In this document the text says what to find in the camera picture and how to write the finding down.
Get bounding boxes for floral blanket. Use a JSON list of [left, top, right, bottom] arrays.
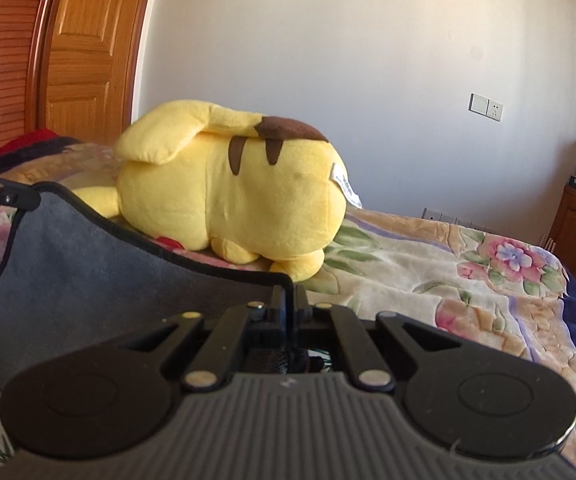
[[0, 141, 576, 480]]

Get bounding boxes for grey towel with black edge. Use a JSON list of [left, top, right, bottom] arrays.
[[0, 181, 289, 391]]

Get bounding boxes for red cloth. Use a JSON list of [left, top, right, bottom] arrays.
[[0, 128, 65, 162]]

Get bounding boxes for wooden door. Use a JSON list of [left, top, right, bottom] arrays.
[[0, 0, 161, 162]]

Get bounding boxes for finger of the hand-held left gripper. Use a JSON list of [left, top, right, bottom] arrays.
[[0, 158, 42, 212]]

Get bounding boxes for white wall switch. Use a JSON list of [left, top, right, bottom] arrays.
[[468, 92, 505, 122]]

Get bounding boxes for yellow plush toy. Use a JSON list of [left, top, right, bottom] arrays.
[[70, 99, 364, 281]]

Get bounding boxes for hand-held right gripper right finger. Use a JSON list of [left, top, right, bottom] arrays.
[[292, 284, 463, 393]]

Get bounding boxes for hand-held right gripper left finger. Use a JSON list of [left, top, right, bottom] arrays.
[[116, 284, 293, 393]]

